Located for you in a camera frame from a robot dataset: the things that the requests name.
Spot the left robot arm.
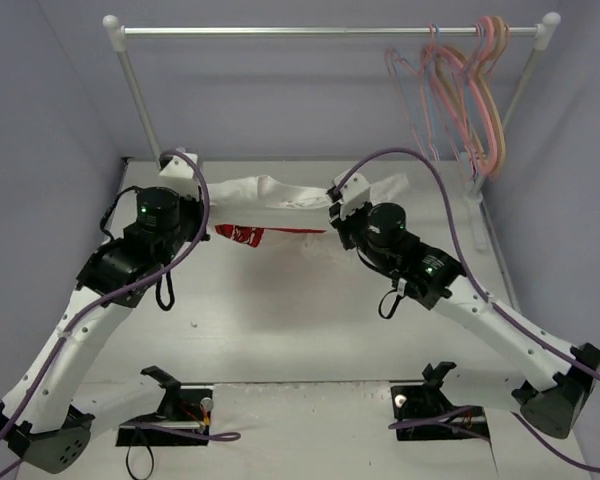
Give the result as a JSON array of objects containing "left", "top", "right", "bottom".
[{"left": 0, "top": 175, "right": 210, "bottom": 474}]

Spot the thick pink hanger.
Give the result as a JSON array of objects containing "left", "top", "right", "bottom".
[{"left": 418, "top": 14, "right": 501, "bottom": 180}]

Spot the white t-shirt red print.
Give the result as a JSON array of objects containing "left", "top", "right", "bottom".
[{"left": 205, "top": 172, "right": 411, "bottom": 261}]

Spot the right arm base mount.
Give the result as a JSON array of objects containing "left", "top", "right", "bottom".
[{"left": 390, "top": 362, "right": 490, "bottom": 442}]

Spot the white clothes rack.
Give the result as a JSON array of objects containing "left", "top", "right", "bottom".
[{"left": 102, "top": 10, "right": 563, "bottom": 251}]

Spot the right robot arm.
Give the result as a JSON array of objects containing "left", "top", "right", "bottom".
[{"left": 327, "top": 187, "right": 600, "bottom": 439}]

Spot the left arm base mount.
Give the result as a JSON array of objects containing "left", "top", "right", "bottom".
[{"left": 115, "top": 366, "right": 214, "bottom": 447}]

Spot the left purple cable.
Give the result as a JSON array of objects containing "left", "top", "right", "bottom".
[{"left": 0, "top": 148, "right": 242, "bottom": 480}]

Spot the pink wire hanger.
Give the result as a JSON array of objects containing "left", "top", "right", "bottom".
[{"left": 384, "top": 24, "right": 440, "bottom": 162}]

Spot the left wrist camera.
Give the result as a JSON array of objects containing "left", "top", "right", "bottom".
[{"left": 159, "top": 154, "right": 199, "bottom": 199}]

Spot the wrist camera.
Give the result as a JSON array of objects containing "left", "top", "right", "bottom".
[
  {"left": 159, "top": 154, "right": 199, "bottom": 199},
  {"left": 327, "top": 172, "right": 371, "bottom": 221}
]

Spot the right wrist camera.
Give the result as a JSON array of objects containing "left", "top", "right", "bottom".
[{"left": 327, "top": 172, "right": 371, "bottom": 221}]

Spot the blue wire hanger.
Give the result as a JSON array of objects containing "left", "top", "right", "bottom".
[{"left": 412, "top": 23, "right": 480, "bottom": 179}]

